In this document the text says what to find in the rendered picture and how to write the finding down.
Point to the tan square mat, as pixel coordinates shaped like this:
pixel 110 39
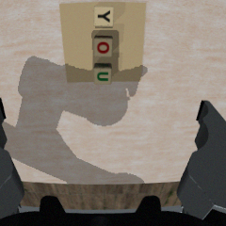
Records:
pixel 78 33

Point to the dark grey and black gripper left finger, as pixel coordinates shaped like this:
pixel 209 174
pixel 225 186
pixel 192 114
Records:
pixel 11 187

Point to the beige letter block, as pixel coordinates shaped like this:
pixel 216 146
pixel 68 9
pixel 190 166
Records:
pixel 103 46
pixel 102 73
pixel 103 16

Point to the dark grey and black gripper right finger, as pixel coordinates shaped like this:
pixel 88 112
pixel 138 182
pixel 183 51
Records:
pixel 202 188

